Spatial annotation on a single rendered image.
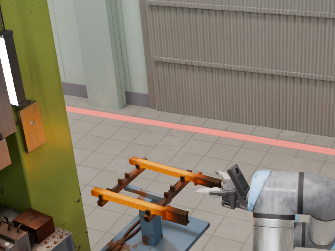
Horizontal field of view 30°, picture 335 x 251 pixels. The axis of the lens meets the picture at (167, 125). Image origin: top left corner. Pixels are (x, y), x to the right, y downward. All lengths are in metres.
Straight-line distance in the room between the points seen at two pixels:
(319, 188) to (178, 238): 0.93
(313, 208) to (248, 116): 3.11
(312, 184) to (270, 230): 0.17
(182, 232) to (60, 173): 0.54
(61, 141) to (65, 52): 3.07
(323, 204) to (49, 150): 1.11
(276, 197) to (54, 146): 1.01
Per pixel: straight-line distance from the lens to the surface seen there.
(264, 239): 1.72
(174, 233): 2.54
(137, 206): 2.26
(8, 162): 2.07
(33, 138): 2.30
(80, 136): 4.88
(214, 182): 2.33
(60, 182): 2.49
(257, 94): 4.68
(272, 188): 1.71
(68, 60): 5.48
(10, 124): 2.04
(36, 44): 2.25
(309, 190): 1.71
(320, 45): 4.39
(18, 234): 2.23
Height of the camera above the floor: 2.28
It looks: 28 degrees down
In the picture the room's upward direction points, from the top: 5 degrees counter-clockwise
